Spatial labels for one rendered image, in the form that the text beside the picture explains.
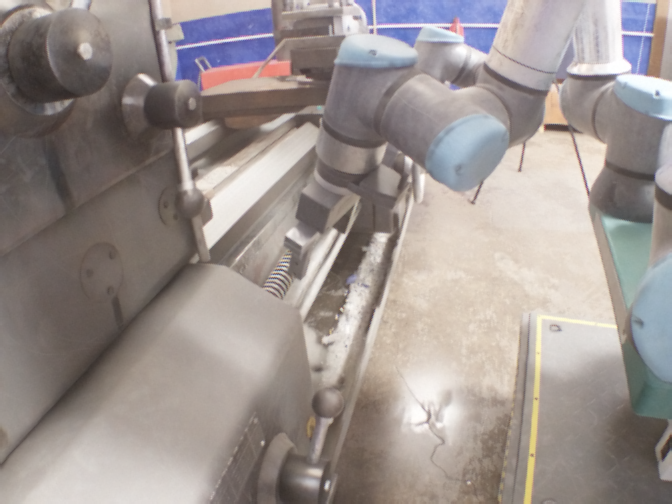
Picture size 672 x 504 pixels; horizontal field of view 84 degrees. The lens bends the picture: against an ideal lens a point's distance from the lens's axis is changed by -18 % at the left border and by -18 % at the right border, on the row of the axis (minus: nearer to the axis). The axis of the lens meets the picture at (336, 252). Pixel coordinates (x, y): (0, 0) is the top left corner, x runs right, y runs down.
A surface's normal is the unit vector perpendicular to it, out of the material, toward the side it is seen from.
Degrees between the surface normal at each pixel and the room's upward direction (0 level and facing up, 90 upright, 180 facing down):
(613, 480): 0
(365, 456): 0
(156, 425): 32
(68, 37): 90
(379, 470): 0
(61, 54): 90
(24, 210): 90
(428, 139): 78
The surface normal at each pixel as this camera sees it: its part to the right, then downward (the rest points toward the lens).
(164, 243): 0.96, 0.06
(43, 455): -0.07, -0.87
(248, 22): -0.25, 0.49
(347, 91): -0.71, 0.36
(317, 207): -0.51, 0.55
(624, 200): -0.72, 0.06
